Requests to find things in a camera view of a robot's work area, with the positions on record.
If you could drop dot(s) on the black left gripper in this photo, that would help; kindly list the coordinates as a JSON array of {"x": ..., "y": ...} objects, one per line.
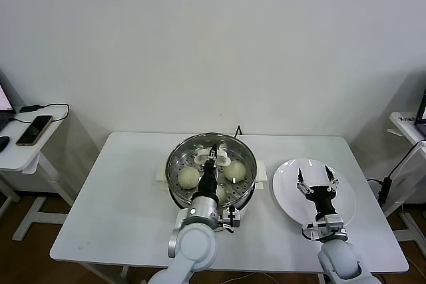
[{"x": 209, "y": 181}]

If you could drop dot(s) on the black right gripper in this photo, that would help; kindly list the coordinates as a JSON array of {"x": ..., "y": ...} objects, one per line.
[{"x": 323, "y": 199}]

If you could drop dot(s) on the round glass pot lid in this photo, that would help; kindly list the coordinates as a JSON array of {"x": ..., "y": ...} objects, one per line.
[{"x": 223, "y": 161}]

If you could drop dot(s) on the white steamed baozi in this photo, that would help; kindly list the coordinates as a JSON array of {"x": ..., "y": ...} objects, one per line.
[
  {"x": 188, "y": 177},
  {"x": 235, "y": 170},
  {"x": 222, "y": 194}
]

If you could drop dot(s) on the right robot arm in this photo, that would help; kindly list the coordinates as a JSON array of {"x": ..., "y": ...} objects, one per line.
[{"x": 339, "y": 260}]

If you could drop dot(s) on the white round plate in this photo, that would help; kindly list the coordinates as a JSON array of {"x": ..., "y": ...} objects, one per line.
[{"x": 286, "y": 194}]

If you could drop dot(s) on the white electric cooker base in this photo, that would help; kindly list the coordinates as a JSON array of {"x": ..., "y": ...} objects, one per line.
[{"x": 260, "y": 186}]

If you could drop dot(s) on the smartphone with gold edge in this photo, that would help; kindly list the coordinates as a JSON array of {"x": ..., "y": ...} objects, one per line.
[{"x": 33, "y": 130}]

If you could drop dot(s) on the white side table with phone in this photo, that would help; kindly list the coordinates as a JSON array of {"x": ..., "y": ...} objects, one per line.
[{"x": 20, "y": 161}]

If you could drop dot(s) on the black computer mouse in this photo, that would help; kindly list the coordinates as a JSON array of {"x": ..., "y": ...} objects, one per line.
[{"x": 3, "y": 142}]

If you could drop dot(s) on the dark laptop beside mouse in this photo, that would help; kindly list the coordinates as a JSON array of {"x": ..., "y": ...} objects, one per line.
[{"x": 5, "y": 97}]

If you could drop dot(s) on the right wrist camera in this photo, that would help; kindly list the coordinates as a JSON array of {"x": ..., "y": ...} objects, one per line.
[{"x": 333, "y": 222}]

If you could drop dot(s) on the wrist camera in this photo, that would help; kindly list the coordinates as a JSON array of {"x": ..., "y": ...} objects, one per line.
[
  {"x": 233, "y": 218},
  {"x": 333, "y": 222}
]

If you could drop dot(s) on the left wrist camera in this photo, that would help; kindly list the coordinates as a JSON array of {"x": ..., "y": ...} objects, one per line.
[{"x": 233, "y": 218}]

